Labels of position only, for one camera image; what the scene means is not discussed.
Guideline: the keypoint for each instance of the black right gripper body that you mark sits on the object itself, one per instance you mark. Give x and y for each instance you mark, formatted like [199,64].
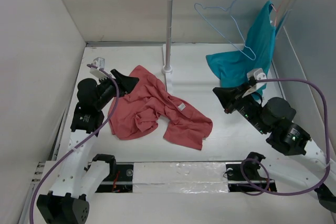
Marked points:
[248,108]

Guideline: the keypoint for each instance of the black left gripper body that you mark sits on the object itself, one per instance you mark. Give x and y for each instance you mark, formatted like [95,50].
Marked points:
[108,89]

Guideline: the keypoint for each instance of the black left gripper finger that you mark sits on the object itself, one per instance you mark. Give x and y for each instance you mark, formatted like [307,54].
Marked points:
[127,84]
[120,78]

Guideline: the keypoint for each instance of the red t shirt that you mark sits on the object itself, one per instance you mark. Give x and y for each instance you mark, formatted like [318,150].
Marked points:
[136,114]

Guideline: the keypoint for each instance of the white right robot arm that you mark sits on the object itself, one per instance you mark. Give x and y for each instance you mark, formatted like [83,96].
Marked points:
[275,119]

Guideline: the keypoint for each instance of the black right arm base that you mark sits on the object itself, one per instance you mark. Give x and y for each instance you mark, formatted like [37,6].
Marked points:
[238,184]

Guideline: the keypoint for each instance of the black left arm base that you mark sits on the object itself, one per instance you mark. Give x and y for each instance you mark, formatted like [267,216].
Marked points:
[120,181]

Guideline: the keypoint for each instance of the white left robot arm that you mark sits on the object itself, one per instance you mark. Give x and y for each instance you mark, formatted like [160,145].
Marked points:
[78,178]

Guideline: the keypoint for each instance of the teal t shirt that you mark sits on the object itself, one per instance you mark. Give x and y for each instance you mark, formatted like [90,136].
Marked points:
[231,67]

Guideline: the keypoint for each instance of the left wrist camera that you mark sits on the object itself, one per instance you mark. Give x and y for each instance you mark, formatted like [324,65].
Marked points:
[98,63]

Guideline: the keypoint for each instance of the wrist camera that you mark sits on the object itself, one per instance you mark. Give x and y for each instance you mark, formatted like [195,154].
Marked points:
[253,77]
[98,63]

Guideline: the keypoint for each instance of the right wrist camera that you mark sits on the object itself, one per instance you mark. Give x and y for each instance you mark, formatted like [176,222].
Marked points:
[253,77]

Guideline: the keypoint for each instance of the pink wire hanger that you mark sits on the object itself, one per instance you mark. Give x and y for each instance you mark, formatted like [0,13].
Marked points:
[277,11]

